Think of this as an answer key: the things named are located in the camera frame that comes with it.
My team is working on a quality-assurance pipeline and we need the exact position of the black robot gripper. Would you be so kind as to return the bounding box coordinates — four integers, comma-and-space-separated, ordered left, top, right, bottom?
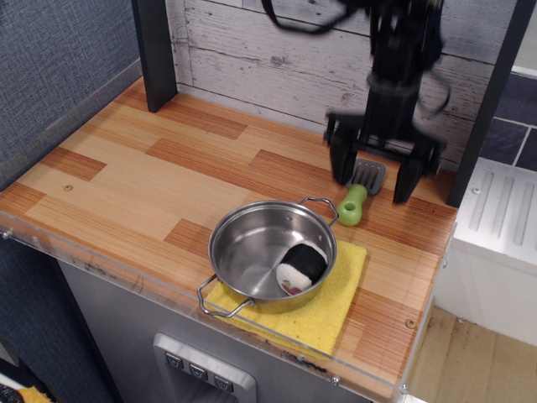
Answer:
324, 111, 446, 204

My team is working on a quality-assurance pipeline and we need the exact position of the green handled grey toy spatula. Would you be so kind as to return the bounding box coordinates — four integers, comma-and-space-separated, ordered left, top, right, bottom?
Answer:
337, 159, 386, 227

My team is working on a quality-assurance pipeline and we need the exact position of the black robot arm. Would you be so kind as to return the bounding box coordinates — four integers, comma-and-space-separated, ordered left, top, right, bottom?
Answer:
325, 1, 446, 204

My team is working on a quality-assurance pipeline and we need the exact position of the yellow object at bottom corner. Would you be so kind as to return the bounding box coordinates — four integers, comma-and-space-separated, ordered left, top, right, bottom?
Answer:
1, 385, 52, 403

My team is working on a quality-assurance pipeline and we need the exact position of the black white plush sushi toy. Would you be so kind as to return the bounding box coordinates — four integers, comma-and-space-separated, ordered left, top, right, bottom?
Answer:
276, 241, 328, 296

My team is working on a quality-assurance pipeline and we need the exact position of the stainless steel pot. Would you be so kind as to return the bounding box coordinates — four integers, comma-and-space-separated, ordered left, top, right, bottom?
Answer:
197, 197, 337, 318

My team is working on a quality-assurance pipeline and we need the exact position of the white toy sink cabinet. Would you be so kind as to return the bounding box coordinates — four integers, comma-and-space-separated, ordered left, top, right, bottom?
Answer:
434, 159, 536, 344

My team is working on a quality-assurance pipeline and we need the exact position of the yellow cloth mat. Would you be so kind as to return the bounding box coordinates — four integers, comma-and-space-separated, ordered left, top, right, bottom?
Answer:
227, 240, 368, 354

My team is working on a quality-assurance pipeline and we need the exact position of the grey dispenser button panel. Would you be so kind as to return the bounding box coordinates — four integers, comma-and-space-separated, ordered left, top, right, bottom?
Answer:
153, 332, 258, 402

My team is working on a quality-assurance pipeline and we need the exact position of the clear acrylic table edge guard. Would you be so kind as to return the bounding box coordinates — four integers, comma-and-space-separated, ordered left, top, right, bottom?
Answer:
1, 213, 409, 402

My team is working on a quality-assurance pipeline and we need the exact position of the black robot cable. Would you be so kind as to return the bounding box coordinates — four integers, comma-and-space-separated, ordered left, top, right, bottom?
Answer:
261, 0, 370, 35

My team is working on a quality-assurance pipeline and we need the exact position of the black right frame post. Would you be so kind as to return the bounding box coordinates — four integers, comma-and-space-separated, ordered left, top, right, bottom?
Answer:
446, 0, 536, 207

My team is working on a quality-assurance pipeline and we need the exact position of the black frame post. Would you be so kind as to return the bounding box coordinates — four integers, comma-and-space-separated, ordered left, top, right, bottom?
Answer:
446, 0, 536, 207
131, 0, 177, 113

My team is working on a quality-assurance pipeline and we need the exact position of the black left frame post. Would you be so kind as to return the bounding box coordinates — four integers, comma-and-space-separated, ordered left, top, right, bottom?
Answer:
131, 0, 177, 113

